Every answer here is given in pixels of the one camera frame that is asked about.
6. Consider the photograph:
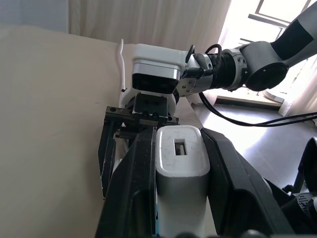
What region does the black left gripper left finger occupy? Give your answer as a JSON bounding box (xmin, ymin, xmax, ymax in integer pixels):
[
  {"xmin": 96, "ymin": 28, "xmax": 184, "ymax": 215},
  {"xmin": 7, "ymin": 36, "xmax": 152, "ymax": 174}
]
[{"xmin": 95, "ymin": 127, "xmax": 158, "ymax": 238}]

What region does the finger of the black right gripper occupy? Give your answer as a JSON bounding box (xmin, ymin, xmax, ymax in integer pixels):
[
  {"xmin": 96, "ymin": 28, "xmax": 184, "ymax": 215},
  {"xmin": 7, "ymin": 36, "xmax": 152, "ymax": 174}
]
[{"xmin": 98, "ymin": 119, "xmax": 117, "ymax": 199}]

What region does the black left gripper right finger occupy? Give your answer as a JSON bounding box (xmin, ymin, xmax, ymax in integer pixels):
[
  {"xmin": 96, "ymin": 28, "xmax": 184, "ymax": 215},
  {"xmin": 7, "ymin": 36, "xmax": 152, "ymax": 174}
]
[{"xmin": 200, "ymin": 127, "xmax": 297, "ymax": 238}]

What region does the white charger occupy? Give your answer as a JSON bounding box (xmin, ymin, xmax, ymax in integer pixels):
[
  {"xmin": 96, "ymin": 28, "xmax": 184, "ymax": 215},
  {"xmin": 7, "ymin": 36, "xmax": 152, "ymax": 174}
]
[{"xmin": 155, "ymin": 125, "xmax": 211, "ymax": 238}]

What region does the dark rounded perforated housing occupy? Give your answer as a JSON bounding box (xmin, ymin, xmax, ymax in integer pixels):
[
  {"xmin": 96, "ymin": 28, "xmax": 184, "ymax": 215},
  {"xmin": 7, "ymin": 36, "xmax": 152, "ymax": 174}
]
[{"xmin": 279, "ymin": 190, "xmax": 317, "ymax": 224}]

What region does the white curtain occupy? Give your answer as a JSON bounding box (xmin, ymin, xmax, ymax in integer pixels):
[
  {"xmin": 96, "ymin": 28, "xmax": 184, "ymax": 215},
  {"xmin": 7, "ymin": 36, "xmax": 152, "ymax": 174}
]
[{"xmin": 68, "ymin": 0, "xmax": 232, "ymax": 50}]

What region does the white power strip cable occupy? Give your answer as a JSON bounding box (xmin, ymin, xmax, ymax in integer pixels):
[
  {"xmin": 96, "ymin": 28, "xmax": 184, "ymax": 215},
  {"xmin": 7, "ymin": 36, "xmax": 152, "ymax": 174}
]
[{"xmin": 118, "ymin": 39, "xmax": 127, "ymax": 94}]

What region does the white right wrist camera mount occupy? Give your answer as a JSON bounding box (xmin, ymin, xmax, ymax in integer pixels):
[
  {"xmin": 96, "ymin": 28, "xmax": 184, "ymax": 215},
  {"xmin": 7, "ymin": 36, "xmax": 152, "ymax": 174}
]
[{"xmin": 120, "ymin": 44, "xmax": 189, "ymax": 110}]

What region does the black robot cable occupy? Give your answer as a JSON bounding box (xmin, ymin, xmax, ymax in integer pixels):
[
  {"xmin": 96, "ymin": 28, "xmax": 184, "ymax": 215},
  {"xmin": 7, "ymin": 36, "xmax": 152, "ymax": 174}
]
[{"xmin": 184, "ymin": 44, "xmax": 317, "ymax": 127}]

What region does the dark window frame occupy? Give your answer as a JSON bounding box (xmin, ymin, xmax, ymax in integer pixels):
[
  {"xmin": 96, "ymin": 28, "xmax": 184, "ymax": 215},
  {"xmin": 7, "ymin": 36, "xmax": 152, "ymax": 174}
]
[{"xmin": 239, "ymin": 0, "xmax": 317, "ymax": 45}]

